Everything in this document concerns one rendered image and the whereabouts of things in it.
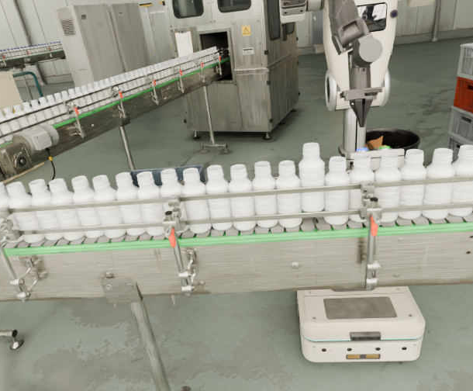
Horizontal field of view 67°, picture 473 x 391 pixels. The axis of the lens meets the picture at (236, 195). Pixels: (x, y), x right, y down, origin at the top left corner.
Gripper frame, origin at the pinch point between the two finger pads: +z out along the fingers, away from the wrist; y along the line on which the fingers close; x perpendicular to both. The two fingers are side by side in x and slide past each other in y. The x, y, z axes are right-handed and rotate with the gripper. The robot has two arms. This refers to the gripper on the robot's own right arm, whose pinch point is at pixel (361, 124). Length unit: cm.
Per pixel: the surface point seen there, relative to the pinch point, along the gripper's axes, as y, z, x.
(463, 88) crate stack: 116, -26, 183
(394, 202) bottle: 2.5, 19.5, -17.2
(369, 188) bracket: -4.0, 15.0, -21.5
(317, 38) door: 140, -333, 1130
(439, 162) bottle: 11.9, 10.8, -19.0
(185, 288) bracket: -49, 37, -19
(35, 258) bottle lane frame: -90, 28, -16
